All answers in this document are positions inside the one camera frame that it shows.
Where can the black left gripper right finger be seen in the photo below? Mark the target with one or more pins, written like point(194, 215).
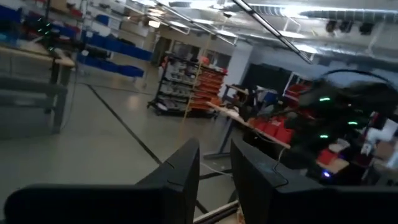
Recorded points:
point(280, 199)

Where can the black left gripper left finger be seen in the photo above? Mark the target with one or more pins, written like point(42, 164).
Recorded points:
point(140, 202)

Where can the black background robot arm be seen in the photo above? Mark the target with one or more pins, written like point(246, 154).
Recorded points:
point(43, 31)

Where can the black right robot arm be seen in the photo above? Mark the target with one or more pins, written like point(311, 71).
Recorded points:
point(335, 118)

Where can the blue storage bin shelf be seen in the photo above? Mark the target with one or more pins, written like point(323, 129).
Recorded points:
point(124, 49)

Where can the red storage bins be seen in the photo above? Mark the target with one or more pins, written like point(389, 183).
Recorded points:
point(273, 129)

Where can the work table with grey legs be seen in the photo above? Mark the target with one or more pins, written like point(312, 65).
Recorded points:
point(225, 112)

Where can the shelving cart with orange bins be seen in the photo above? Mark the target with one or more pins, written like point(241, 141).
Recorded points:
point(186, 90)

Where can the black partition panel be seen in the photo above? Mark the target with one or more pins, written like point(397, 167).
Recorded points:
point(267, 77)

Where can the black table frame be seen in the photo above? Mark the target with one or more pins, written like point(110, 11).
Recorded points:
point(217, 214)

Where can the wooden workbench grey frame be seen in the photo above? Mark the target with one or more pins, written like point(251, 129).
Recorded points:
point(31, 90)

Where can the black overhead frame bar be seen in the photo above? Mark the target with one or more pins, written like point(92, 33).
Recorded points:
point(270, 29)

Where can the silver ventilation duct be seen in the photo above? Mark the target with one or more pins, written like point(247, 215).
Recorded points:
point(342, 14)

